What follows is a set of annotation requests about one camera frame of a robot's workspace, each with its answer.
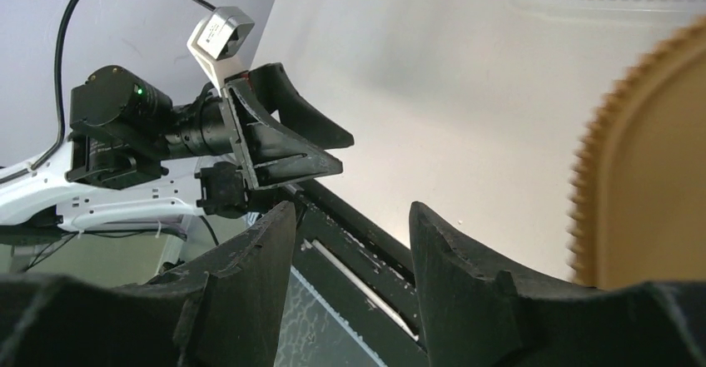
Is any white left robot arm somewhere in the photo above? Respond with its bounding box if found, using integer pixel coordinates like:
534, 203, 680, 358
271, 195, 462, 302
1, 63, 355, 235

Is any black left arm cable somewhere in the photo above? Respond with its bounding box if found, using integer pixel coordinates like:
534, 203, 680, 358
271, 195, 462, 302
0, 0, 217, 181

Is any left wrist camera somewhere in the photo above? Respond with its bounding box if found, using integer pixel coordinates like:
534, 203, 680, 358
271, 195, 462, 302
186, 7, 255, 93

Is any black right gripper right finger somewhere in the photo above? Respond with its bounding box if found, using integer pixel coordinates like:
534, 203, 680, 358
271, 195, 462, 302
409, 201, 705, 366

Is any yellow ribbed waste bin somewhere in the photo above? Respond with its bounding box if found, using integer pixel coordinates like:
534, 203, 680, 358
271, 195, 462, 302
569, 17, 705, 289

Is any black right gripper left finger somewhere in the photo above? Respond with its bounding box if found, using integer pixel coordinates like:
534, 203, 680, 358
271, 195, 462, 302
1, 201, 296, 366

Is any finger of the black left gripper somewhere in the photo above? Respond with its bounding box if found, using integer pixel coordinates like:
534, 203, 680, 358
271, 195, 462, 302
248, 62, 355, 150
225, 78, 343, 191

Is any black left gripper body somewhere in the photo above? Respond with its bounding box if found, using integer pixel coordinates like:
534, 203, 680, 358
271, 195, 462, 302
65, 65, 233, 190

